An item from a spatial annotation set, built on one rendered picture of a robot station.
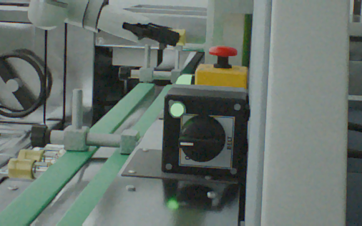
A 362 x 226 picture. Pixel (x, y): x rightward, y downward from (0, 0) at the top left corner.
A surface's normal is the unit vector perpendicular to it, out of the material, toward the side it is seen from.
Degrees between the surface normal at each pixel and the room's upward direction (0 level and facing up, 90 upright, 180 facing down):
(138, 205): 90
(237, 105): 90
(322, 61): 90
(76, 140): 90
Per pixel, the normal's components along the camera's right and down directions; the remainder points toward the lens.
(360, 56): -0.10, 0.15
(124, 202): 0.04, -0.99
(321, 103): -0.07, -0.27
